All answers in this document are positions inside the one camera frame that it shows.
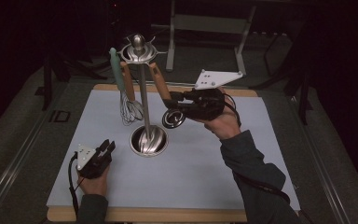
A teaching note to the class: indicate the grey metal frame stand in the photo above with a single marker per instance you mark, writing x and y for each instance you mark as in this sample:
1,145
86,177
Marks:
209,24

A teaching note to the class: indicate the person's right hand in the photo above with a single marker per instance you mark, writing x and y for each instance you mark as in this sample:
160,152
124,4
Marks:
225,126

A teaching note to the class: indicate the person's left hand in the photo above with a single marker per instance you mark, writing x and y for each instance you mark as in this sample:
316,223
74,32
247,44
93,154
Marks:
91,186

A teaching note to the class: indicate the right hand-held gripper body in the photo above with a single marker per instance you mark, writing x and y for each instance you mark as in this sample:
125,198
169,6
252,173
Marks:
209,104

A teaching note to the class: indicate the black stand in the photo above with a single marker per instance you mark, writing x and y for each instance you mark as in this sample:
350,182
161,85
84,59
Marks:
47,84
304,99

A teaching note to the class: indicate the metal floor rail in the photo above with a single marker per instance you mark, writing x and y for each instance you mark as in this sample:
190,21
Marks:
323,174
12,168

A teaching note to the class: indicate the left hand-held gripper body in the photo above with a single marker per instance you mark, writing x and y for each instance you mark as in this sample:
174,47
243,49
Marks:
91,165

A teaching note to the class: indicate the white table sheet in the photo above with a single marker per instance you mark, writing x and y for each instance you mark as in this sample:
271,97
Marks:
183,174

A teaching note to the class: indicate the steel utensil rack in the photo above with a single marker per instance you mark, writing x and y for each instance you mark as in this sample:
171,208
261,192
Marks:
149,143

